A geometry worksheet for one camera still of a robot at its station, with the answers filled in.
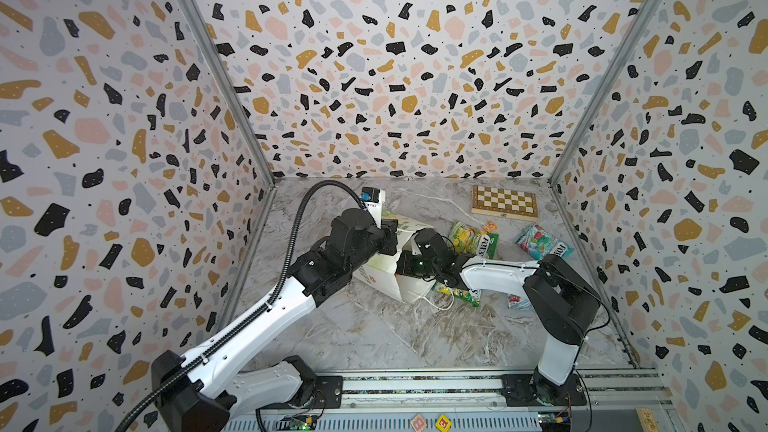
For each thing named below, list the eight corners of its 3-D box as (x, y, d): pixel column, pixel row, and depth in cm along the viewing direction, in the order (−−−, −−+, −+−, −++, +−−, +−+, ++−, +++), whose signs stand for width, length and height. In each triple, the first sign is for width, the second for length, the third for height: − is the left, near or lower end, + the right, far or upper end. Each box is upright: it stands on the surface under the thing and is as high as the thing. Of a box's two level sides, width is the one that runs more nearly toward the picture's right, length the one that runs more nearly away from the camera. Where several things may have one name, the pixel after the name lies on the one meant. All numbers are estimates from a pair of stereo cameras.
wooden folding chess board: (471, 214, 114) (473, 208, 111) (471, 190, 122) (473, 184, 119) (536, 221, 112) (539, 215, 109) (531, 197, 120) (534, 191, 117)
